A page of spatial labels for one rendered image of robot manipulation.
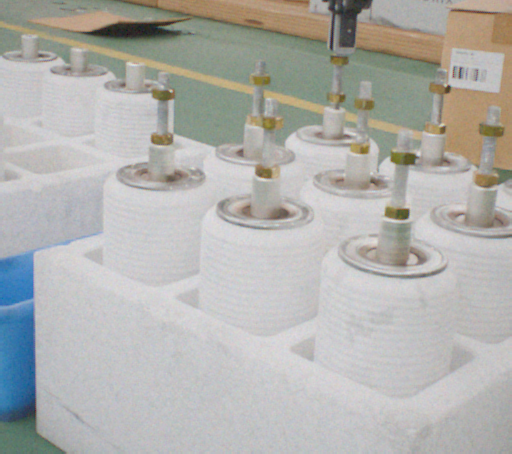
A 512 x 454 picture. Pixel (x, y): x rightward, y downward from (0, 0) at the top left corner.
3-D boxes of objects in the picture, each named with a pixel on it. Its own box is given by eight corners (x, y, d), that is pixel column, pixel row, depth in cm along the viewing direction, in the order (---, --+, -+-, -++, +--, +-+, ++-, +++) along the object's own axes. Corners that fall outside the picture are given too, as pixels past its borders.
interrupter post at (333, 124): (347, 143, 96) (350, 111, 95) (325, 143, 95) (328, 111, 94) (339, 137, 98) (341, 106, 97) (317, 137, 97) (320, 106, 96)
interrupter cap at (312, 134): (381, 149, 94) (381, 142, 94) (309, 150, 92) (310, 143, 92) (353, 131, 101) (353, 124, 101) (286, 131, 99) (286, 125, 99)
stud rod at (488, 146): (489, 202, 73) (502, 107, 70) (485, 205, 72) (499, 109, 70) (477, 199, 73) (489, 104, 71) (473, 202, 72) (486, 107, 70)
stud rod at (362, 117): (366, 170, 80) (374, 82, 78) (359, 172, 79) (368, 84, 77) (356, 167, 81) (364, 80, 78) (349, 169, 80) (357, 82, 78)
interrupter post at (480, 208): (500, 227, 73) (506, 187, 72) (478, 232, 72) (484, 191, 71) (477, 218, 75) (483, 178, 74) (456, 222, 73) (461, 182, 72)
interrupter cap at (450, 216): (549, 233, 72) (550, 225, 72) (479, 248, 68) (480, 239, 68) (477, 205, 78) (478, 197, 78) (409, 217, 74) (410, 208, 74)
